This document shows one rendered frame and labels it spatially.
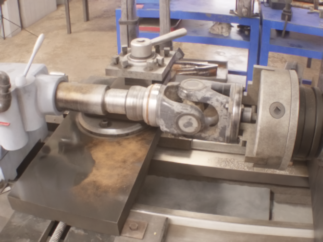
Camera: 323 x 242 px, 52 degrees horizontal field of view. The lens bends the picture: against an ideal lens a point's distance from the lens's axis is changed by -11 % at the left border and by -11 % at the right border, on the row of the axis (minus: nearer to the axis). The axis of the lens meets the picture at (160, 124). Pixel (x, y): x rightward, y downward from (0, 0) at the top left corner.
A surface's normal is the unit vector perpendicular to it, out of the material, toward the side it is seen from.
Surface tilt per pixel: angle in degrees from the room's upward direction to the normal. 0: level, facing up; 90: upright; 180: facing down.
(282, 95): 35
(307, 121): 58
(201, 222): 48
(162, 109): 90
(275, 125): 66
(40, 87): 39
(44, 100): 73
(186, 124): 90
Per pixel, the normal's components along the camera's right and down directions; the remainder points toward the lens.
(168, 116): -0.55, 0.47
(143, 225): -0.01, -0.83
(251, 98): -0.22, 0.39
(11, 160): 0.97, 0.11
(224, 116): -0.34, 0.52
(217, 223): -0.18, -0.15
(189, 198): 0.12, -0.72
